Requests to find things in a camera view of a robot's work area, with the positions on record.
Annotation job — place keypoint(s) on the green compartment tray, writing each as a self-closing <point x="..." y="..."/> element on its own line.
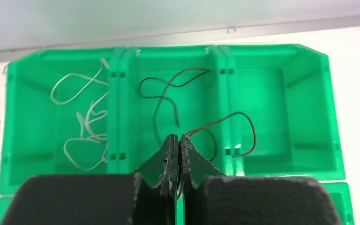
<point x="269" y="110"/>

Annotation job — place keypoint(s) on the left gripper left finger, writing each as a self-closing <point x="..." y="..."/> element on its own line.
<point x="144" y="197"/>

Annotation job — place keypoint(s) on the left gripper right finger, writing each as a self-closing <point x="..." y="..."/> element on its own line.
<point x="212" y="198"/>

